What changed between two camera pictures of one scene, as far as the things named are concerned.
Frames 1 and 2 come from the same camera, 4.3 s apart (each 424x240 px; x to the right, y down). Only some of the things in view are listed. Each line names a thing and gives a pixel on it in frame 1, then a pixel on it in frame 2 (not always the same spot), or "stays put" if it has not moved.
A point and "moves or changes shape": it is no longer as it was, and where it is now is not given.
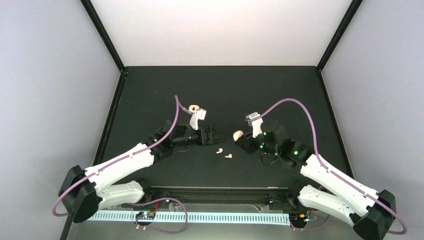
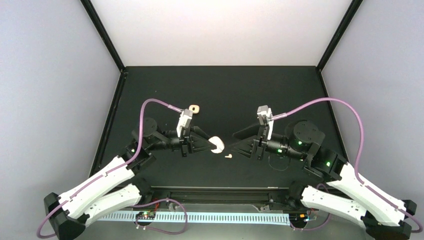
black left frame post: [105, 35] stays put
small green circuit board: [146, 215] stays put
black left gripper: [208, 135] to [187, 142]
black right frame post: [339, 34] stays put
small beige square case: [193, 107] stays put
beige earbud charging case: [237, 134] moves or changes shape
